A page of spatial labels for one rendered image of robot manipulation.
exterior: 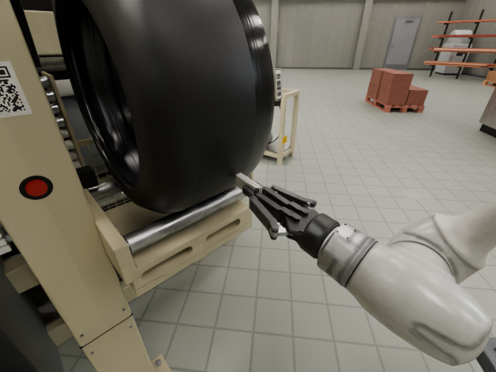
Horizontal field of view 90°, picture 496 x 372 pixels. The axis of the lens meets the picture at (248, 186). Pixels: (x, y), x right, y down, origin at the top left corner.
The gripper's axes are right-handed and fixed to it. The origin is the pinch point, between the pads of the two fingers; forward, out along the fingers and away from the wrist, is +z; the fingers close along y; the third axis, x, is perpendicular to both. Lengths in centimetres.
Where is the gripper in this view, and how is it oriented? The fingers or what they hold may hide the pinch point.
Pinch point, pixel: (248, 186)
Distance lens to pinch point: 53.6
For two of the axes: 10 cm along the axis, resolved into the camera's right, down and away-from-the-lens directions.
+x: -0.8, 8.1, 5.8
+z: -6.8, -4.7, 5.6
